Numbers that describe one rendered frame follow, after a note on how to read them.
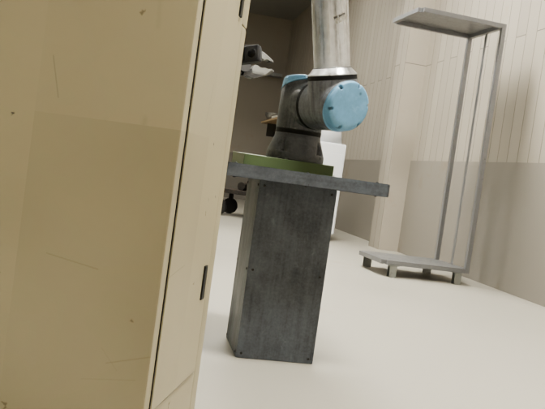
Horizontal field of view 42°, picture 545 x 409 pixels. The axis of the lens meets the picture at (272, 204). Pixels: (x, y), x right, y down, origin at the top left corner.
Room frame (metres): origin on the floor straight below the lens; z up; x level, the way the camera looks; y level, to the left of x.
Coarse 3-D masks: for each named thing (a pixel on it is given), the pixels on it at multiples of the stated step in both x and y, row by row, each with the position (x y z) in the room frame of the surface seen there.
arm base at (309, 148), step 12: (276, 132) 2.29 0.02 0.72; (288, 132) 2.24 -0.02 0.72; (300, 132) 2.24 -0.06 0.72; (312, 132) 2.25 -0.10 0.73; (276, 144) 2.26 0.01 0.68; (288, 144) 2.23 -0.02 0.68; (300, 144) 2.23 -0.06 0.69; (312, 144) 2.25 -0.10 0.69; (276, 156) 2.24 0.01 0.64; (288, 156) 2.22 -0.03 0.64; (300, 156) 2.22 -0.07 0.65; (312, 156) 2.24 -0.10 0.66
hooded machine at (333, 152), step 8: (328, 136) 7.07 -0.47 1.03; (336, 136) 7.09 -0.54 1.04; (328, 144) 6.99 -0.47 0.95; (336, 144) 7.00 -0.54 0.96; (344, 144) 7.02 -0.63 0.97; (328, 152) 6.99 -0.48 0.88; (336, 152) 7.00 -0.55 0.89; (344, 152) 7.02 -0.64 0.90; (328, 160) 6.99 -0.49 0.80; (336, 160) 7.00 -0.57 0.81; (344, 160) 7.03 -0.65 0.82; (336, 168) 7.00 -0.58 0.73; (336, 176) 7.00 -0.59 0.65; (336, 200) 7.01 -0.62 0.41; (336, 208) 7.02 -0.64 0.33; (336, 216) 7.02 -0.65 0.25
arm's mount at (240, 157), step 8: (232, 160) 2.42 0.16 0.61; (240, 160) 2.22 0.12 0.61; (248, 160) 2.15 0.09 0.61; (256, 160) 2.16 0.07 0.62; (264, 160) 2.16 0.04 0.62; (272, 160) 2.17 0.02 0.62; (280, 160) 2.17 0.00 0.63; (288, 160) 2.17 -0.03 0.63; (280, 168) 2.17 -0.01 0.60; (288, 168) 2.18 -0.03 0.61; (296, 168) 2.18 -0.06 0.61; (304, 168) 2.19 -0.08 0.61; (312, 168) 2.19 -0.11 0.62; (320, 168) 2.20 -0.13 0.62; (328, 168) 2.20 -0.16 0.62
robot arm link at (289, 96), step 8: (288, 80) 2.26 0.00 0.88; (296, 80) 2.24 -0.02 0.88; (304, 80) 2.23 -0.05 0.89; (288, 88) 2.25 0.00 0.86; (296, 88) 2.23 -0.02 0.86; (304, 88) 2.20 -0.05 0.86; (288, 96) 2.25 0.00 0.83; (296, 96) 2.21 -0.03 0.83; (280, 104) 2.29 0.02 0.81; (288, 104) 2.24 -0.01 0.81; (296, 104) 2.20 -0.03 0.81; (280, 112) 2.28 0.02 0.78; (288, 112) 2.25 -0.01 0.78; (296, 112) 2.21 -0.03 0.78; (280, 120) 2.27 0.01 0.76; (288, 120) 2.25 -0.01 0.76; (296, 120) 2.23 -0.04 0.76; (296, 128) 2.24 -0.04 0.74; (304, 128) 2.24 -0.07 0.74
